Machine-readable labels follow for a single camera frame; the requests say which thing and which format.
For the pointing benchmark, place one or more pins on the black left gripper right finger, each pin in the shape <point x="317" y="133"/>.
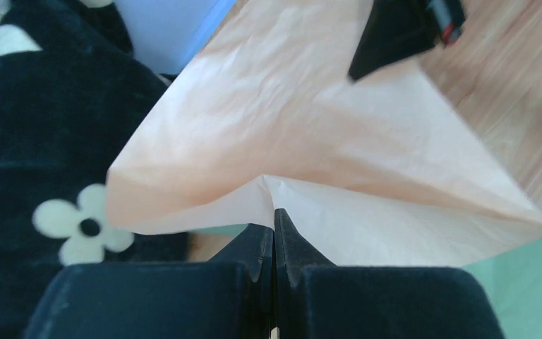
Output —
<point x="315" y="298"/>

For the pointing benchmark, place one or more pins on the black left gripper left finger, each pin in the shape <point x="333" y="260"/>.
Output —
<point x="227" y="296"/>

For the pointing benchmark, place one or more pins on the green and peach wrapping paper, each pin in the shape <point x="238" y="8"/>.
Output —
<point x="429" y="162"/>

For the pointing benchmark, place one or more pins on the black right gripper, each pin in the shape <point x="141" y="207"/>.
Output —
<point x="399" y="29"/>

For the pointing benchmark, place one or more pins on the black floral pillow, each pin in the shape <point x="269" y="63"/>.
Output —
<point x="71" y="95"/>

